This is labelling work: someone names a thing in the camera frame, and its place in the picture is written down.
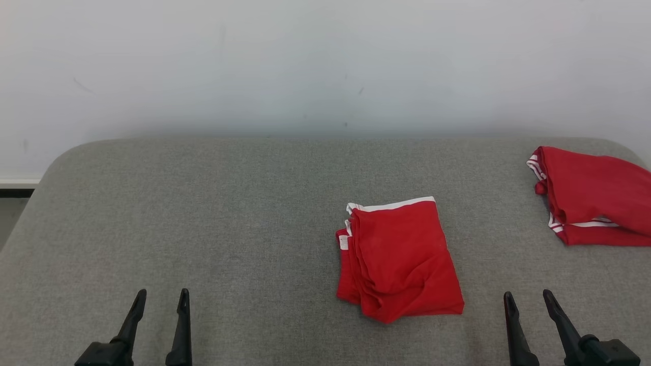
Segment grey fabric sofa cushion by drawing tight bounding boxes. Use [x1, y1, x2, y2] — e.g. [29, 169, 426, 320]
[0, 136, 651, 366]

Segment red Bulls 23 basketball jersey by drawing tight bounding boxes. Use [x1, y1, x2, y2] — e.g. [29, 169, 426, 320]
[526, 146, 651, 248]

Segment red shorts with white trim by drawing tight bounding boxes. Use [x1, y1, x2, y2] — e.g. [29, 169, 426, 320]
[335, 196, 465, 324]

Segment black and white baseboard strip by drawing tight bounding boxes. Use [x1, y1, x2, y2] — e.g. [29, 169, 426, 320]
[0, 179, 41, 199]

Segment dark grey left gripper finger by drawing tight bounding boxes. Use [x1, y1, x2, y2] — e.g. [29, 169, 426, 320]
[165, 288, 193, 366]
[116, 289, 147, 356]

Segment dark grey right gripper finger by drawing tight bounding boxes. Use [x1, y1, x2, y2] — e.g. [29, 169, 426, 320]
[543, 289, 586, 366]
[504, 291, 540, 366]

